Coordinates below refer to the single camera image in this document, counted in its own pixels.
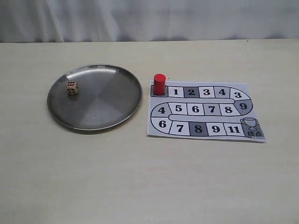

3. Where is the paper number game board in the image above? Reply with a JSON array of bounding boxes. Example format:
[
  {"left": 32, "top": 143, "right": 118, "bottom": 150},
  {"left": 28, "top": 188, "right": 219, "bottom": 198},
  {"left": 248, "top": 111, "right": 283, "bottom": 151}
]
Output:
[{"left": 147, "top": 81, "right": 266, "bottom": 142}]

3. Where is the wooden die with black pips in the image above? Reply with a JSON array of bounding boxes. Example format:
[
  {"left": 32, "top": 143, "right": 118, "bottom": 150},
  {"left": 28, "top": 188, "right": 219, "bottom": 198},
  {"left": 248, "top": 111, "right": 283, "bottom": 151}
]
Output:
[{"left": 66, "top": 81, "right": 78, "bottom": 95}]

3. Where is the red cylinder game piece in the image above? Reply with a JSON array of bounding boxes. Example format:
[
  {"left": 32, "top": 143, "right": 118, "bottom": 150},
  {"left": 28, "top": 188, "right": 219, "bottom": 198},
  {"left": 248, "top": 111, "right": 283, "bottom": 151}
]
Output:
[{"left": 153, "top": 74, "right": 166, "bottom": 96}]

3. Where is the round stainless steel plate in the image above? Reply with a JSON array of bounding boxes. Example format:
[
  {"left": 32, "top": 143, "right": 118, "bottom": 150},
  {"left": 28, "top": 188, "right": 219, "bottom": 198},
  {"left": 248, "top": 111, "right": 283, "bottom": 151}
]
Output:
[{"left": 47, "top": 64, "right": 142, "bottom": 134}]

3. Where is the white curtain backdrop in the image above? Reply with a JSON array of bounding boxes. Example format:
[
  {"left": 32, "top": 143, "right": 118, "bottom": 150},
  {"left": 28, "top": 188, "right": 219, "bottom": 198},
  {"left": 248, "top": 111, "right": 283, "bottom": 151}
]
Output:
[{"left": 0, "top": 0, "right": 299, "bottom": 42}]

